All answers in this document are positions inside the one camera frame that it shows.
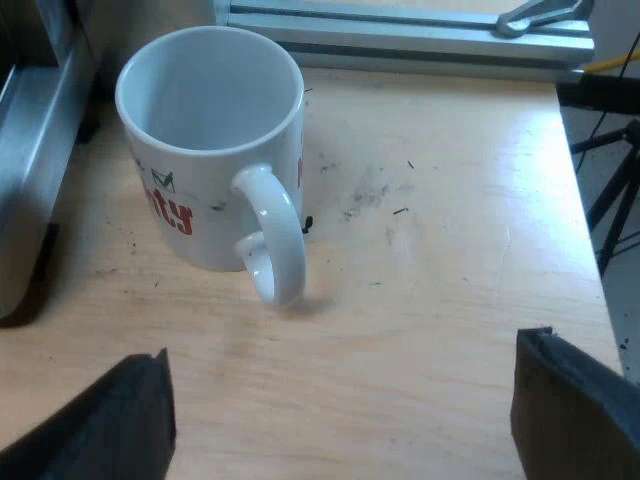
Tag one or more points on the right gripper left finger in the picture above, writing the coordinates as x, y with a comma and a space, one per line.
107, 425

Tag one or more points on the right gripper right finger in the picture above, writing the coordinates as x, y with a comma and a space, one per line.
565, 415

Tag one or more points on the steel espresso machine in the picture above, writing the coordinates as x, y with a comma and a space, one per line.
35, 150

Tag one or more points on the white mug with red and black print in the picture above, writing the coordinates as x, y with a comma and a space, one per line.
210, 150

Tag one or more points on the black tripod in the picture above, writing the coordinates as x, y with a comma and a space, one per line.
607, 170

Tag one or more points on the aluminium rail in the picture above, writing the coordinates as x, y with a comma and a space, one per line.
410, 35

